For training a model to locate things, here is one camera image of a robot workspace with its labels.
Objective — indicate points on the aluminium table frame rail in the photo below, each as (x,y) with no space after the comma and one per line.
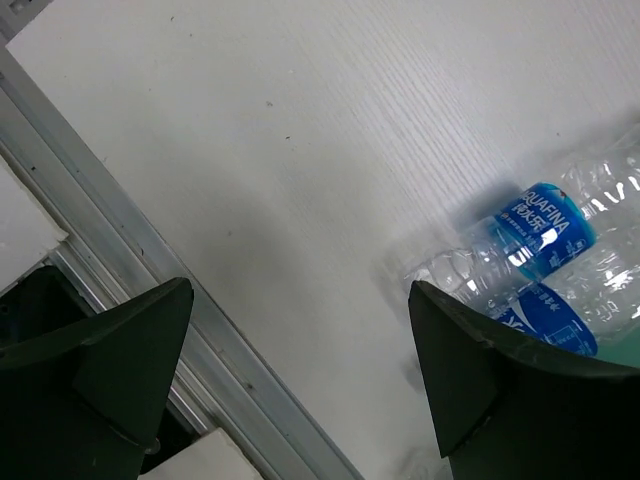
(113,254)

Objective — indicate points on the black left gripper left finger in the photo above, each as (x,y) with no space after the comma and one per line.
(86,401)

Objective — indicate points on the clear bottle blue Aquafina label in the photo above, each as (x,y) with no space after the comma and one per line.
(591,198)

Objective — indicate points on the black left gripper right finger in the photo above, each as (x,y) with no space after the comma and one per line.
(507,406)

